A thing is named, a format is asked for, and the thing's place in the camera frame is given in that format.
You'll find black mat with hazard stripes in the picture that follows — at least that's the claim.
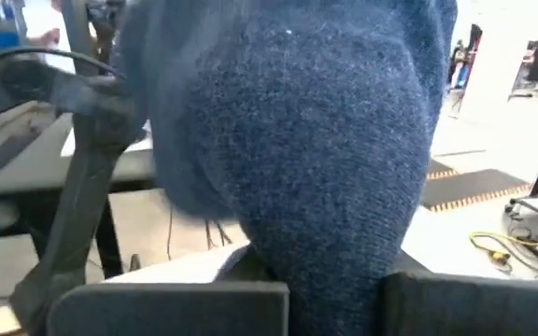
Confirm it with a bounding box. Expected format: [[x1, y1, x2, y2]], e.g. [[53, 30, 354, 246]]
[[420, 168, 531, 214], [425, 158, 460, 182]]

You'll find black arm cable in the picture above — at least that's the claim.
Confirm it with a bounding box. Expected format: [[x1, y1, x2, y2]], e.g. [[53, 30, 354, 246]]
[[0, 45, 126, 81]]

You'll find yellow floor cable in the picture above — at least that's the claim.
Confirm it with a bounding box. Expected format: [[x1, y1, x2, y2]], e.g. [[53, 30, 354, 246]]
[[468, 222, 538, 268]]

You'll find white paper booklet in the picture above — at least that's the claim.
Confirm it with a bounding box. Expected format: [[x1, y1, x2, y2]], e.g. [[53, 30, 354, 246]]
[[103, 242, 254, 285]]

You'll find person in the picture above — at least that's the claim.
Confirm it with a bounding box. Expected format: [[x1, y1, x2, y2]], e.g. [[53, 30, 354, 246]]
[[446, 22, 484, 91], [21, 0, 77, 75]]

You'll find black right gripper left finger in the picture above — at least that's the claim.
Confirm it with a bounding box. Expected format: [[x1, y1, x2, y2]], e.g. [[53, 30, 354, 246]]
[[47, 279, 291, 336]]

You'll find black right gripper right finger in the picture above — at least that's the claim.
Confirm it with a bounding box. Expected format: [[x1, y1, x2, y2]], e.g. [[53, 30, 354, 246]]
[[380, 271, 538, 336]]

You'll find dark navy knit garment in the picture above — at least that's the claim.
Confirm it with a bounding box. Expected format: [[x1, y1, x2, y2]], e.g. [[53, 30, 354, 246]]
[[119, 0, 460, 336]]

